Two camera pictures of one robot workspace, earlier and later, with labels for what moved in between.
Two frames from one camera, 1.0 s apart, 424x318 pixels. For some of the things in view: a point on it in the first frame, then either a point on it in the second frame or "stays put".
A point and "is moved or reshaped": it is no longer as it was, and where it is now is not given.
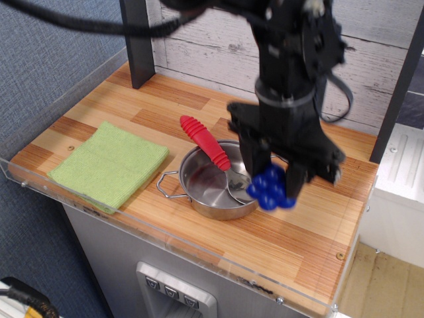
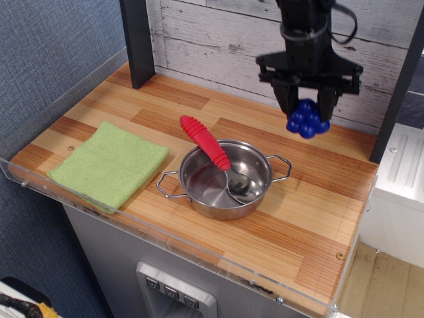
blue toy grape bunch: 269,188 is moved or reshaped
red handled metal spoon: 237,183 stays put
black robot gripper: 291,127 -> 309,59
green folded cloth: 109,166 stays put
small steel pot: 201,178 stays put
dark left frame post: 139,48 stays put
